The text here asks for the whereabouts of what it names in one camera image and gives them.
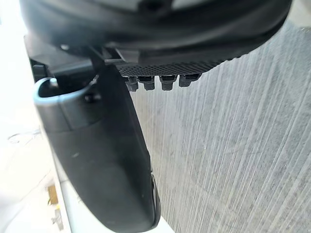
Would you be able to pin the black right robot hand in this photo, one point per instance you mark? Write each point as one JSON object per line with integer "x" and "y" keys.
{"x": 102, "y": 150}

